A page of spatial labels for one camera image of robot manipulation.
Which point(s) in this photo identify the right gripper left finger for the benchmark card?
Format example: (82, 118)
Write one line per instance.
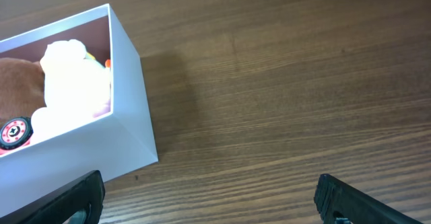
(80, 201)

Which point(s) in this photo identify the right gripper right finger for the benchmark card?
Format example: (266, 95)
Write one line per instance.
(338, 202)

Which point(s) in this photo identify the white box pink interior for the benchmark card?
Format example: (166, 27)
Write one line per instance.
(114, 144)

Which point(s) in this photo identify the red toy fire truck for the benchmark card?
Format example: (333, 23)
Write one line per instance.
(15, 134)

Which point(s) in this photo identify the white plush duck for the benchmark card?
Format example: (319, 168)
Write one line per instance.
(76, 90)

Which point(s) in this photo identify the brown plush bear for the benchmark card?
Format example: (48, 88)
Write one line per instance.
(22, 88)

